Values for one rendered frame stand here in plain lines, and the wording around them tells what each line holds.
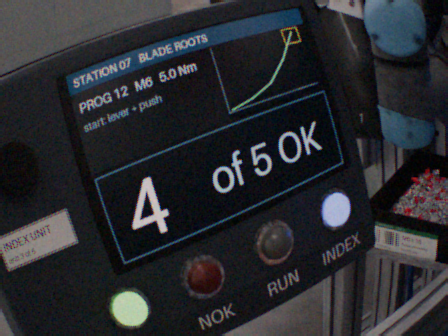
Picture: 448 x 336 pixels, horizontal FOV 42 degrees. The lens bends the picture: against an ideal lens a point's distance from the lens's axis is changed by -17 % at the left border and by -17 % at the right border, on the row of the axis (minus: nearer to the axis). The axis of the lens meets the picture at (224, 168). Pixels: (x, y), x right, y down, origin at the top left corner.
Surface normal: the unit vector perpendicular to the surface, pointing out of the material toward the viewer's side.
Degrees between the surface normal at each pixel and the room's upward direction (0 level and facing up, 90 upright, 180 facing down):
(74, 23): 90
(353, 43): 51
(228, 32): 75
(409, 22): 90
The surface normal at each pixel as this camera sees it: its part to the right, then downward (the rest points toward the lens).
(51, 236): 0.52, 0.03
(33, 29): 0.54, 0.29
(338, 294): -0.81, 0.34
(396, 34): -0.30, 0.43
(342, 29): -0.03, -0.22
